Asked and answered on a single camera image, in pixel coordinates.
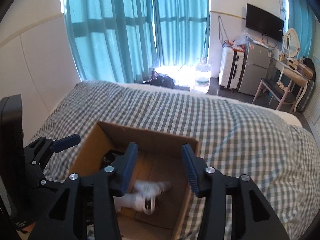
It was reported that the black pouch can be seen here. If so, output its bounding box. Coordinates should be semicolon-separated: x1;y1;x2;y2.
100;150;124;169

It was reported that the white handheld device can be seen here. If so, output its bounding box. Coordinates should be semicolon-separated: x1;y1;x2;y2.
114;180;172;215

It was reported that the brown cardboard box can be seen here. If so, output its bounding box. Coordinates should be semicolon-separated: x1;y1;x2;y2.
69;121;200;239

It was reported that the checkered bed blanket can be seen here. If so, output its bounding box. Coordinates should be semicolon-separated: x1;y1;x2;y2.
34;81;319;239

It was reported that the dark clothes pile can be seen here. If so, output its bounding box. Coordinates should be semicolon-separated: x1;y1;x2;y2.
143;69;175;89

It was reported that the teal curtain left panel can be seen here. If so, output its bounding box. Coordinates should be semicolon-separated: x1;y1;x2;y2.
63;0;156;83

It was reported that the teal curtain panel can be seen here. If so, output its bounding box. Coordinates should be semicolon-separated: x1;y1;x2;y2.
152;0;210;66
288;0;315;59
63;0;156;83

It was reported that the black seat wooden chair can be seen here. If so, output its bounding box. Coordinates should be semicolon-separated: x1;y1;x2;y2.
252;78;297;111

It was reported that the clear water jug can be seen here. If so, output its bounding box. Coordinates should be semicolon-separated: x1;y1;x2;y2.
194;57;212;87

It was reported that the white vanity desk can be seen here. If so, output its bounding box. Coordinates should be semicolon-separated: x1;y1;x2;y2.
273;59;309;113

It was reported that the white suitcase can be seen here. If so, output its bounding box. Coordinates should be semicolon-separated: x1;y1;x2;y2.
219;46;245;90

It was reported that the silver mini fridge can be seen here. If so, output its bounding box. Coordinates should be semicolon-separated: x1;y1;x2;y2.
238;42;271;95

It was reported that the black bag on desk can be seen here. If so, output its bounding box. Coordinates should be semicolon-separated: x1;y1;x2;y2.
303;57;316;81

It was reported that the teal curtain middle panel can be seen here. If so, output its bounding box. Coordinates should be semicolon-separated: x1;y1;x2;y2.
152;0;210;66

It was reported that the white oval vanity mirror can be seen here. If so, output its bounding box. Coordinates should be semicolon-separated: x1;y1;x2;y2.
283;28;300;58

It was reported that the teal curtain right panel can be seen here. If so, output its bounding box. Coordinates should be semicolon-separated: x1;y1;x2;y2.
288;0;315;59

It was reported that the black wall television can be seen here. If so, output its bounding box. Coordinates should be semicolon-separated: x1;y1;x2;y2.
246;3;284;42

